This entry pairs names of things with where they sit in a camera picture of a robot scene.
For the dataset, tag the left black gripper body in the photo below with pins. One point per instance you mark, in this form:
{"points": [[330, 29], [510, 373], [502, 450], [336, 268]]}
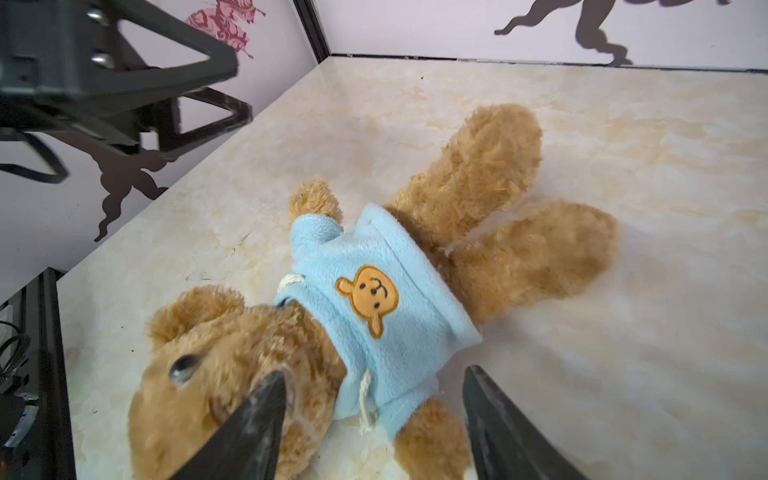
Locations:
{"points": [[57, 59]]}

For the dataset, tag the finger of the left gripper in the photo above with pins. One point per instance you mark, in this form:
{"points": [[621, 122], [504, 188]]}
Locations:
{"points": [[184, 123], [136, 88]]}

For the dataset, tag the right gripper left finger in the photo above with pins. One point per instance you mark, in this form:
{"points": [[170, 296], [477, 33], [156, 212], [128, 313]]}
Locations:
{"points": [[247, 445]]}

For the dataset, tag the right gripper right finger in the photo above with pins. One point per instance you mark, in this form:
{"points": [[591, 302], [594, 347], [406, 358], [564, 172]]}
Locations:
{"points": [[505, 444]]}

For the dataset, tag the light blue bear shirt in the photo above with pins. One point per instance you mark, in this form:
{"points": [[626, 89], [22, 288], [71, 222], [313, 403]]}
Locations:
{"points": [[387, 311]]}

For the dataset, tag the brown teddy bear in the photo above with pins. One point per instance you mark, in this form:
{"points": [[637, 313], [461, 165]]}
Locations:
{"points": [[210, 349]]}

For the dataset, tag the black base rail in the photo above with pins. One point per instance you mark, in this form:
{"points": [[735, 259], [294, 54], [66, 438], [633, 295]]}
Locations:
{"points": [[36, 431]]}

